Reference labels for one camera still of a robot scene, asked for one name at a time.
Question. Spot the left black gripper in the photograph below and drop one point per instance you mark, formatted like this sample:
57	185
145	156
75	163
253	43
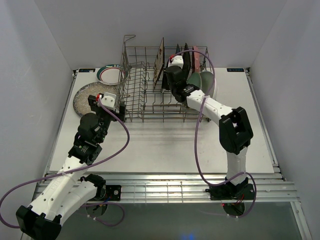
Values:
94	108

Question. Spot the cream floral square plate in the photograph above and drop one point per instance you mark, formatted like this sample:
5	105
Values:
159	63

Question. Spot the black floral square plate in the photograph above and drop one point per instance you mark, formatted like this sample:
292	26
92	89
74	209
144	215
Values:
186	62

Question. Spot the light green floral plate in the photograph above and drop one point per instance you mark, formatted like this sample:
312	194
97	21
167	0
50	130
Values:
195	79

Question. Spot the white oval plate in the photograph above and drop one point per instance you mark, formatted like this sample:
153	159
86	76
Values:
208	84

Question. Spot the large teal red rimmed plate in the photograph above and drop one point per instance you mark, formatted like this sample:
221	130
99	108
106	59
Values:
164	84

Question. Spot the teal square plate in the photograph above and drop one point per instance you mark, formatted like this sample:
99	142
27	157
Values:
178	50

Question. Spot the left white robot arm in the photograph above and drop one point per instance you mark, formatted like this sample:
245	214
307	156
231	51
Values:
70	189

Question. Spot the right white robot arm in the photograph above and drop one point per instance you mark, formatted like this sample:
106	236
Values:
197	92

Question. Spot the grey speckled round plate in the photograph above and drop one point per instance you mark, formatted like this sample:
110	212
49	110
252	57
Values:
80	101

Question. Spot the small teal red rimmed plate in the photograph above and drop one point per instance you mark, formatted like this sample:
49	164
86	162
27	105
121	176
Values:
111	74

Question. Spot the left XDOF label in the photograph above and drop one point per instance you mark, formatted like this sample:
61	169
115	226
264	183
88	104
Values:
86	70

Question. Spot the xdof label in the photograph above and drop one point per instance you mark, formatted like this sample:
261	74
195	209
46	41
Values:
235	70
86	70

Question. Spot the pink polka dot plate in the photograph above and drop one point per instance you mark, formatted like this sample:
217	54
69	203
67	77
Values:
195	60

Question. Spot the right XDOF label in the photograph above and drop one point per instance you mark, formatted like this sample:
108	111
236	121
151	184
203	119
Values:
235	70

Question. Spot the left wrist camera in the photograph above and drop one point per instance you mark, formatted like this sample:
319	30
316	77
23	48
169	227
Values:
108	100

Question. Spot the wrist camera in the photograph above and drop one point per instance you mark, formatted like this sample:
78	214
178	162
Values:
176	60
108	100

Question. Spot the grey wire dish rack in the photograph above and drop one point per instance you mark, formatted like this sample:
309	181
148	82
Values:
143	102

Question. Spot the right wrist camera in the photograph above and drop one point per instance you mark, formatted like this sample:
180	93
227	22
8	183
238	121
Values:
176	60

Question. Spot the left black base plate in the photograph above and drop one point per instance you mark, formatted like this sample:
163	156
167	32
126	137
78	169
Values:
111	193

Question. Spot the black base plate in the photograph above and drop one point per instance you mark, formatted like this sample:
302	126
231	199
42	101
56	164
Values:
111	193
225	192

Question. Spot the aluminium frame rail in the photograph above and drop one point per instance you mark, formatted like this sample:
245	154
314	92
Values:
190	188

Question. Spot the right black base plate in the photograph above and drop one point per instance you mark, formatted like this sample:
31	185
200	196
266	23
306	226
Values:
225	192

